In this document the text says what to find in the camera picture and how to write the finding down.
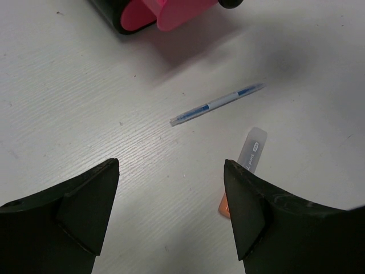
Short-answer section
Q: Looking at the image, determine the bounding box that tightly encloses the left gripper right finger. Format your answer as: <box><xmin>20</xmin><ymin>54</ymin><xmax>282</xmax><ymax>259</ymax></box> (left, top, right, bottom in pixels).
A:
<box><xmin>224</xmin><ymin>160</ymin><xmax>364</xmax><ymax>273</ymax></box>

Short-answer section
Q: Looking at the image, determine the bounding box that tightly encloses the pink drawer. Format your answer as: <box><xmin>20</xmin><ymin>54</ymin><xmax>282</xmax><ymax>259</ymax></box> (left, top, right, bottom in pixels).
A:
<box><xmin>120</xmin><ymin>0</ymin><xmax>156</xmax><ymax>33</ymax></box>
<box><xmin>142</xmin><ymin>0</ymin><xmax>243</xmax><ymax>31</ymax></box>

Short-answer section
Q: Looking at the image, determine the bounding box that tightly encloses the blue pen refill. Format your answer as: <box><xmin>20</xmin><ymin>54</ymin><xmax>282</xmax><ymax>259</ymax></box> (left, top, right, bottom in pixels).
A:
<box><xmin>170</xmin><ymin>83</ymin><xmax>265</xmax><ymax>127</ymax></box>

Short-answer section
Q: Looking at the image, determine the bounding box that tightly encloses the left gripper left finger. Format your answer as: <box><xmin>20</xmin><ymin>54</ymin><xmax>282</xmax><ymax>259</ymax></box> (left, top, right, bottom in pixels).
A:
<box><xmin>1</xmin><ymin>158</ymin><xmax>119</xmax><ymax>273</ymax></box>

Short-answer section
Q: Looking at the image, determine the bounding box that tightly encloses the black drawer cabinet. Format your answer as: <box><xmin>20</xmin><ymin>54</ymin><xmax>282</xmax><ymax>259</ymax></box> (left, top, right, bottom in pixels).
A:
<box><xmin>90</xmin><ymin>0</ymin><xmax>156</xmax><ymax>35</ymax></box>

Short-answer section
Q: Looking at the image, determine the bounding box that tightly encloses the orange clear lead case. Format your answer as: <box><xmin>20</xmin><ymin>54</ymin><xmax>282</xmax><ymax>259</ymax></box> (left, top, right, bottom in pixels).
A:
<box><xmin>218</xmin><ymin>127</ymin><xmax>267</xmax><ymax>220</ymax></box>

